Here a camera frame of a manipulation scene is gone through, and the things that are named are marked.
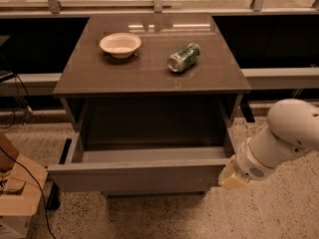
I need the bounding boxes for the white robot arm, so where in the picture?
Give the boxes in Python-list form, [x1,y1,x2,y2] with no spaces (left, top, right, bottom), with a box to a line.
[218,99,319,189]

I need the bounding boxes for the white paper bowl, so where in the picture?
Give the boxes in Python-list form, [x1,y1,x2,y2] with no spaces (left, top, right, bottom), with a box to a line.
[100,33,142,59]

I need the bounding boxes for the metal window railing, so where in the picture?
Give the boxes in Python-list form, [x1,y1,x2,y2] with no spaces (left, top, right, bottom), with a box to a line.
[0,0,319,18]

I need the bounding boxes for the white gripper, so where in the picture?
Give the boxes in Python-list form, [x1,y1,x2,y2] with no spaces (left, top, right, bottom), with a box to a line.
[218,138,275,189]

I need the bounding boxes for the black cable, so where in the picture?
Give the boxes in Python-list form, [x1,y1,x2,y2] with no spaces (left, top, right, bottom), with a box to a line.
[0,146,58,239]

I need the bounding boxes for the brown cardboard box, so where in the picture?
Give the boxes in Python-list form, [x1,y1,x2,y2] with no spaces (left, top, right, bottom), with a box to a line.
[0,132,48,239]

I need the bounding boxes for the grey cabinet with glossy top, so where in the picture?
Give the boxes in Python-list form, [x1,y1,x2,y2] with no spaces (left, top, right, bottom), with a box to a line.
[54,13,250,115]

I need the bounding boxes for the grey top drawer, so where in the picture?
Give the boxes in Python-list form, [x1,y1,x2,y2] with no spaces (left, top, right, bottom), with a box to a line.
[47,98,238,194]

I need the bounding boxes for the green soda can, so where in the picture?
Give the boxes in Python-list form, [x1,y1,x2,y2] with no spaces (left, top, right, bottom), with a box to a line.
[167,43,200,73]

